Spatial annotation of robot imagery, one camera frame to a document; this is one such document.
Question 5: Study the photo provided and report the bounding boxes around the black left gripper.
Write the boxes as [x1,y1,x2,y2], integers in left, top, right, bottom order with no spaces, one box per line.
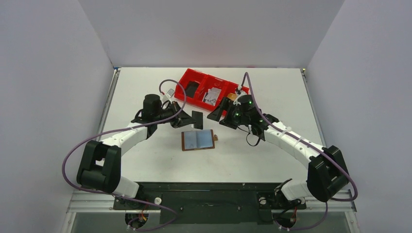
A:
[154,101,196,129]

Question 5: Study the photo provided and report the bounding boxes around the black credit card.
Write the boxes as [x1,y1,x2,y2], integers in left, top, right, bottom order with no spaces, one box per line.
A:
[192,111,204,130]

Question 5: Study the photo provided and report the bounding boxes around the brown leather card holder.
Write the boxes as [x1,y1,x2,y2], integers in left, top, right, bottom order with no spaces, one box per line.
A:
[181,129,218,151]

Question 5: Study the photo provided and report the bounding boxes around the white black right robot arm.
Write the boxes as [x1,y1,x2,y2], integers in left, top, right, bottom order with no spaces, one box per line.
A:
[207,94,349,207]

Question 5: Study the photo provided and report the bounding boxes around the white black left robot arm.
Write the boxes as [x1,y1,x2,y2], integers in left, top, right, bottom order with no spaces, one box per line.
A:
[76,94,203,209]

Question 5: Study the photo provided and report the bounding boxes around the white grey cards in bin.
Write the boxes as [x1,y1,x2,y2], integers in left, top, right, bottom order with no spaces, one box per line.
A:
[203,87,221,106]

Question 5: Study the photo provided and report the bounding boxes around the yellow card in bin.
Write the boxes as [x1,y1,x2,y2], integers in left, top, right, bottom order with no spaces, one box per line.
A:
[226,93,237,101]

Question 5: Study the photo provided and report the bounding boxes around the black card in bin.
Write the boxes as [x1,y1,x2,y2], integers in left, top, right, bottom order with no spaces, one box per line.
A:
[185,81,200,98]

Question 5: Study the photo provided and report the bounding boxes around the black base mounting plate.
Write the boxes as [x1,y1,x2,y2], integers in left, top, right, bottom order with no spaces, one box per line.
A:
[80,182,339,225]

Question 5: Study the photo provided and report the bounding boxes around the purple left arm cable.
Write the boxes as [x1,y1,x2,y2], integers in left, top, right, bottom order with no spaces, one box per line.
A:
[62,79,188,232]

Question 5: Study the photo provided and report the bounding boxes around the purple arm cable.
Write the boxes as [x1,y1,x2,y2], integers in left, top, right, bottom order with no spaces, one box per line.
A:
[62,79,188,232]
[236,72,359,231]

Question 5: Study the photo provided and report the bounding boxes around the aluminium front rail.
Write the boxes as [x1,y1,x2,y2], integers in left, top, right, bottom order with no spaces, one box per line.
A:
[67,189,357,214]

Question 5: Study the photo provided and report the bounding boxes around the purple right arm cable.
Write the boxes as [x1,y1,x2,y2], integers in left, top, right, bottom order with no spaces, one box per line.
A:
[236,72,359,231]

